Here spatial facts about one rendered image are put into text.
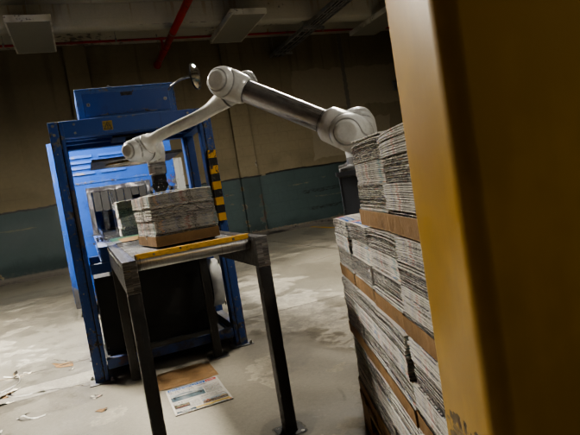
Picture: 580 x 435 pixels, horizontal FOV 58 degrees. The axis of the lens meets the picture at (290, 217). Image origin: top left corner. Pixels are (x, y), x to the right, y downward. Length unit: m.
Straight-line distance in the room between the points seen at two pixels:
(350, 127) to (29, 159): 9.13
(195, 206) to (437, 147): 2.09
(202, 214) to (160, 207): 0.18
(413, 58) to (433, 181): 0.07
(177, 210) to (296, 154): 9.46
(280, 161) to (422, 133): 11.24
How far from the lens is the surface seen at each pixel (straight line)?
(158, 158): 2.74
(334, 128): 2.16
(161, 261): 2.05
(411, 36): 0.32
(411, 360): 1.29
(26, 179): 10.84
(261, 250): 2.07
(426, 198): 0.32
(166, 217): 2.31
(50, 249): 10.80
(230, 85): 2.35
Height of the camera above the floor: 0.98
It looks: 3 degrees down
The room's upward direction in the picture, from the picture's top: 9 degrees counter-clockwise
